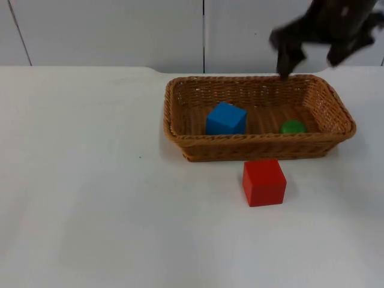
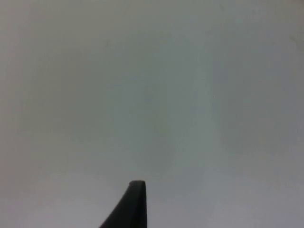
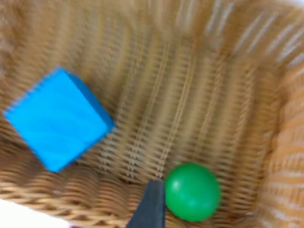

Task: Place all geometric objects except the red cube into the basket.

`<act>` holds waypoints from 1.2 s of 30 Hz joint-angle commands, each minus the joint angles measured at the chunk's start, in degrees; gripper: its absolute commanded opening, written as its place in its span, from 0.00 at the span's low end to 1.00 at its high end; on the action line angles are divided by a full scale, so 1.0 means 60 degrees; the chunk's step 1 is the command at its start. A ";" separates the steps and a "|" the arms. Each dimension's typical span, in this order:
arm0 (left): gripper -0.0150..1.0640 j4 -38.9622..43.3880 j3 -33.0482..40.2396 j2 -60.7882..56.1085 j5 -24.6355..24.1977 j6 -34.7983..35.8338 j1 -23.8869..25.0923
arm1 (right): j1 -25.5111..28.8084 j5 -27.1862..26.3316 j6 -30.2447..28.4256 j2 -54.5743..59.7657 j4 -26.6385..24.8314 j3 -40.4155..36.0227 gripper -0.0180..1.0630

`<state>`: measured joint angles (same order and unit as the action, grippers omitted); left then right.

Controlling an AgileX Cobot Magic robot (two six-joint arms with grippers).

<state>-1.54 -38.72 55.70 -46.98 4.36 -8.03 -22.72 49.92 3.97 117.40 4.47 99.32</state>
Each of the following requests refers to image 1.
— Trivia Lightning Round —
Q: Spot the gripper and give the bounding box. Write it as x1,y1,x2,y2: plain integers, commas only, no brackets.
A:
268,11,376,82

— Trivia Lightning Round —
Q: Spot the brown wicker basket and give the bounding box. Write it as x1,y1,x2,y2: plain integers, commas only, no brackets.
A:
163,74,358,163

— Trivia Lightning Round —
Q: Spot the blue cube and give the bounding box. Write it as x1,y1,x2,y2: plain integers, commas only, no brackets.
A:
205,101,248,136

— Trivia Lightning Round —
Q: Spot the red cube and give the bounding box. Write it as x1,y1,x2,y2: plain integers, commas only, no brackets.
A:
242,159,287,208

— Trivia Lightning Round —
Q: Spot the green cylinder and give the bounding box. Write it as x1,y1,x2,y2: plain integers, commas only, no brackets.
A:
279,119,308,134

